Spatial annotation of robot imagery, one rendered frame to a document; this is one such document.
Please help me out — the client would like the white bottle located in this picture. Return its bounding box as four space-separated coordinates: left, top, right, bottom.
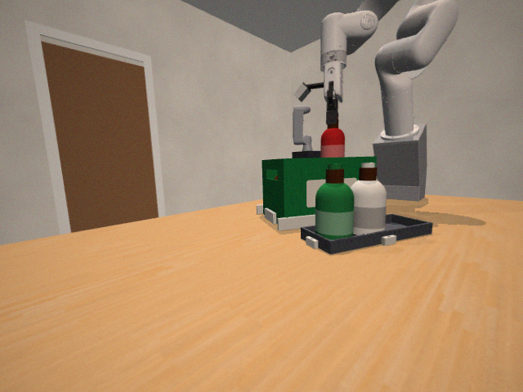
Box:
351 163 387 236

